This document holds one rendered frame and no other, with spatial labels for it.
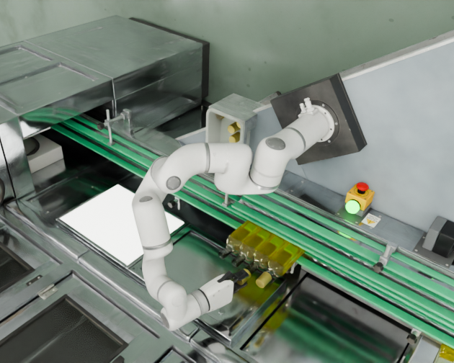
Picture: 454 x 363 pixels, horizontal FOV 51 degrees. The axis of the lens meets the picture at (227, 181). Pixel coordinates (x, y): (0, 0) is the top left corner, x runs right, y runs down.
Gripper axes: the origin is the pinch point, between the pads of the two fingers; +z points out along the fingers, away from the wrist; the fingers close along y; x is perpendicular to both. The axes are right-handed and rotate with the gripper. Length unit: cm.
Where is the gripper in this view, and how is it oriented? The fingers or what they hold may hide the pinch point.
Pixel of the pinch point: (241, 279)
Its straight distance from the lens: 157.6
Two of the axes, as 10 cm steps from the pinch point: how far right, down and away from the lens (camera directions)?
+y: 0.7, -8.0, -6.0
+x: -6.0, -5.1, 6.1
